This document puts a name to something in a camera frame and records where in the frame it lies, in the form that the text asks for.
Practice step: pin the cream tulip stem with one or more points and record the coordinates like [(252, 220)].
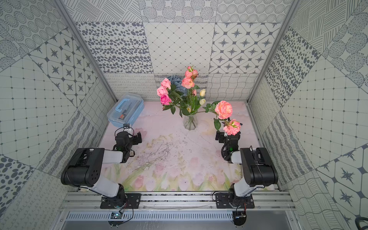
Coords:
[(201, 97)]

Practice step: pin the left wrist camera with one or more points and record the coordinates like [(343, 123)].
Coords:
[(126, 128)]

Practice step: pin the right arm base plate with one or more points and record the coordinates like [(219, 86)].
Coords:
[(230, 201)]

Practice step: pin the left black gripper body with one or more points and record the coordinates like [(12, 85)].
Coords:
[(135, 138)]

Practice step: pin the clear glass vase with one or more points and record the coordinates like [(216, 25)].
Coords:
[(190, 122)]

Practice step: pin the blue clear plastic toolbox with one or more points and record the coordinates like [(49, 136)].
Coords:
[(137, 107)]

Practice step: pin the coral rose cluster stem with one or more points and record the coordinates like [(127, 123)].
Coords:
[(189, 83)]

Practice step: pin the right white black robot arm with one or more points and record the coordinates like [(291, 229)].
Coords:
[(258, 170)]

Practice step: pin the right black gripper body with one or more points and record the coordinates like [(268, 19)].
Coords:
[(221, 136)]

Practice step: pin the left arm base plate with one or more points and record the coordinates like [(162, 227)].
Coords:
[(131, 201)]

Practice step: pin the large coral pink rose stem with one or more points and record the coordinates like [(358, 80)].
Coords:
[(223, 111)]

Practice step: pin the light pink rose stem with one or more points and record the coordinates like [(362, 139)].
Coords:
[(167, 88)]

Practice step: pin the magenta rose stem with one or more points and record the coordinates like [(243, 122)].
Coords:
[(171, 103)]

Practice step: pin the blue hydrangea flower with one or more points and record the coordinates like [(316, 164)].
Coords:
[(177, 81)]

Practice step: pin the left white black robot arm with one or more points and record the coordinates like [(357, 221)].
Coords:
[(85, 170)]

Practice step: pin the aluminium rail frame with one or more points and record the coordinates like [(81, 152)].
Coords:
[(263, 200)]

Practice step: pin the screwdriver inside toolbox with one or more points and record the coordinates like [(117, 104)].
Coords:
[(126, 112)]

